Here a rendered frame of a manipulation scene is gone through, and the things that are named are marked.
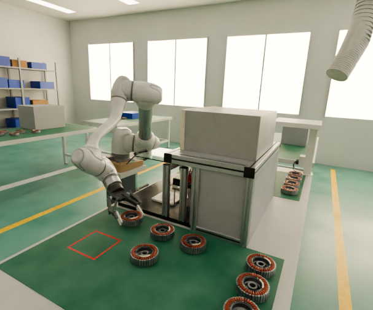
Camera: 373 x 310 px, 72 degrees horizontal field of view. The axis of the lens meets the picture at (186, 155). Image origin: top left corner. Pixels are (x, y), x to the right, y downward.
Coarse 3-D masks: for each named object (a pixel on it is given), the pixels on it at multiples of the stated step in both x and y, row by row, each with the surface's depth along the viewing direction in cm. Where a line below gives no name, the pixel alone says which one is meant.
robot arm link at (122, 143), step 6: (114, 132) 212; (120, 132) 209; (126, 132) 211; (114, 138) 210; (120, 138) 209; (126, 138) 210; (132, 138) 212; (114, 144) 211; (120, 144) 210; (126, 144) 211; (132, 144) 211; (114, 150) 212; (120, 150) 211; (126, 150) 213
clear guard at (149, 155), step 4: (160, 148) 154; (164, 148) 155; (148, 152) 144; (152, 152) 145; (156, 152) 145; (160, 152) 145; (164, 152) 146; (136, 156) 136; (140, 156) 135; (144, 156) 135; (148, 156) 135; (152, 156) 136; (156, 156) 136; (160, 156) 136; (132, 160) 140; (136, 160) 145; (156, 160) 130; (160, 160) 129
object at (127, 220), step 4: (124, 212) 129; (128, 212) 130; (132, 212) 130; (136, 212) 130; (140, 212) 130; (120, 216) 126; (124, 216) 126; (128, 216) 130; (132, 216) 128; (136, 216) 130; (140, 216) 126; (124, 220) 122; (128, 220) 122; (132, 220) 122; (136, 220) 123; (140, 220) 125; (124, 224) 122; (128, 224) 122; (132, 224) 122; (136, 224) 123
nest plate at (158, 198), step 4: (172, 192) 162; (156, 196) 155; (160, 196) 155; (172, 196) 156; (176, 196) 156; (152, 200) 152; (156, 200) 150; (160, 200) 150; (172, 200) 151; (176, 200) 151; (172, 204) 146
